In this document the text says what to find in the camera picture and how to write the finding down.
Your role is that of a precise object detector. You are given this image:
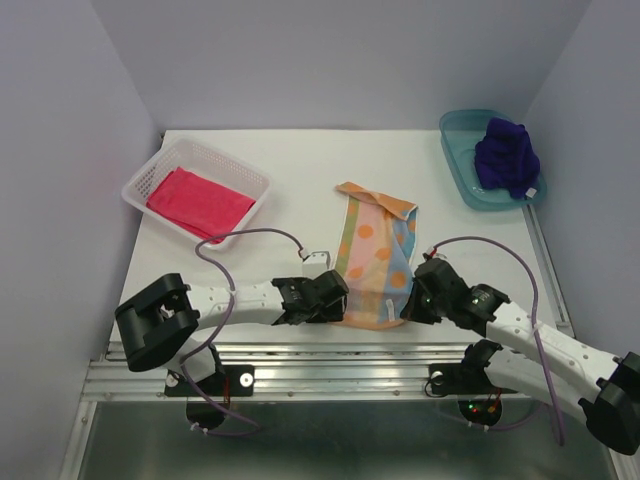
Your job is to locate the orange patterned towel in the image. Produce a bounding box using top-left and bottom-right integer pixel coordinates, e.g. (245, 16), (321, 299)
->
(334, 182), (418, 331)

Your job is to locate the purple towel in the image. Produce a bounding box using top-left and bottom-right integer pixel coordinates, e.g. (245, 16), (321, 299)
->
(474, 117), (541, 200)

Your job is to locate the pink microfiber towel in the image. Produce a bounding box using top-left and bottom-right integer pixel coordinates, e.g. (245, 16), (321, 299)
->
(146, 167), (255, 239)

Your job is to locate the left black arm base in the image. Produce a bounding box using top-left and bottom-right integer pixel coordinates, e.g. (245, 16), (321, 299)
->
(164, 347), (261, 437)

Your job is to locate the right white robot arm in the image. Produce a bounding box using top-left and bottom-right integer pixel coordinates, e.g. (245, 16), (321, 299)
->
(401, 257), (639, 455)

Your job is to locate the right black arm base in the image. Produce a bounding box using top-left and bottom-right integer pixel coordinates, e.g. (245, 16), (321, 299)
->
(423, 340), (513, 430)

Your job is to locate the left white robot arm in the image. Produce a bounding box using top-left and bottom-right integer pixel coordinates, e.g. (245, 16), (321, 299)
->
(115, 270), (349, 394)

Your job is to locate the teal plastic tray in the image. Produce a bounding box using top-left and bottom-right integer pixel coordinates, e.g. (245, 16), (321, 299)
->
(439, 109), (547, 211)

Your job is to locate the white plastic basket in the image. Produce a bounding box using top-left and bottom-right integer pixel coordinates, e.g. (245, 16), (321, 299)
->
(121, 136), (272, 242)

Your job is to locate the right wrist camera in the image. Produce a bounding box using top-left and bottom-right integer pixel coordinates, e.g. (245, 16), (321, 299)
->
(423, 249), (447, 261)

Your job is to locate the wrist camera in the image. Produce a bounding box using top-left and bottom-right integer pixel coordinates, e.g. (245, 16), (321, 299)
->
(302, 251), (331, 279)
(423, 249), (447, 261)

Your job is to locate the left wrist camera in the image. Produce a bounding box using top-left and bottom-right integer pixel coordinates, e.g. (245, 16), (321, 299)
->
(302, 251), (331, 279)

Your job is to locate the aluminium mounting rail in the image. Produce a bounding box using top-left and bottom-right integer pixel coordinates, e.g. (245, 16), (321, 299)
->
(81, 343), (467, 403)

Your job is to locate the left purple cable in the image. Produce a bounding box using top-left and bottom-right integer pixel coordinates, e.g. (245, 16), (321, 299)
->
(179, 228), (307, 437)

